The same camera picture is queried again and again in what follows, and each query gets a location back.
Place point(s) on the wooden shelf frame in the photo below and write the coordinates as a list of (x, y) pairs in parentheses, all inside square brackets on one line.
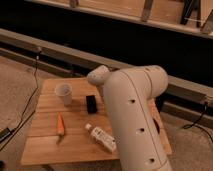
[(172, 15)]

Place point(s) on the white paper cup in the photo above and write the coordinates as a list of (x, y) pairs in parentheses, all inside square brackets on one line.
[(64, 92)]

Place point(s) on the orange carrot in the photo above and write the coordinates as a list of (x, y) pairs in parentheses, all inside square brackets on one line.
[(60, 125)]

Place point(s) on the grey metal rail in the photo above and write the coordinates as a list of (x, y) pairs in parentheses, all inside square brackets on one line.
[(184, 95)]

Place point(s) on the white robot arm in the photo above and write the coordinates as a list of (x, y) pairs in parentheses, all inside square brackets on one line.
[(126, 93)]

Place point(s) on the dark red round plate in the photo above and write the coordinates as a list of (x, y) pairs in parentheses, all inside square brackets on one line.
[(157, 126)]

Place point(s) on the black sponge block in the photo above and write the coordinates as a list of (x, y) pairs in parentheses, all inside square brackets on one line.
[(91, 104)]

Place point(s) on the white plastic bottle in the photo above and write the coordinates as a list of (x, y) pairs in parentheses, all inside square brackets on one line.
[(101, 137)]

